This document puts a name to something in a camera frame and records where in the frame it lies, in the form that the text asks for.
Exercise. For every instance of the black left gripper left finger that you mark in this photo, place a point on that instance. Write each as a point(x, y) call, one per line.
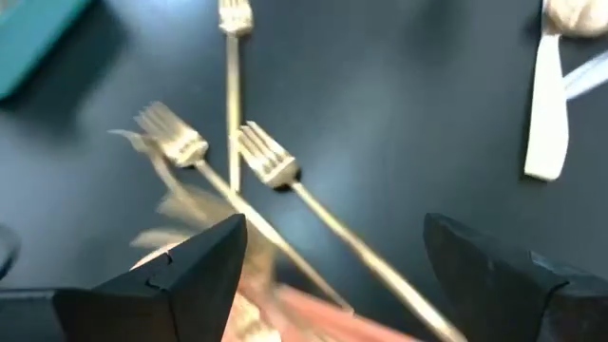
point(190, 285)

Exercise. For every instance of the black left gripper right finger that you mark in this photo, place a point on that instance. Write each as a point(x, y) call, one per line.
point(499, 294)

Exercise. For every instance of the gold spoon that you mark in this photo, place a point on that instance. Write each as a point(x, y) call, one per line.
point(579, 16)

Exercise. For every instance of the orange plastic tray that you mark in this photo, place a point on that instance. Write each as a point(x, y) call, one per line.
point(323, 323)

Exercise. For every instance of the teal plastic bin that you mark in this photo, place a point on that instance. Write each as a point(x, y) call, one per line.
point(28, 43)

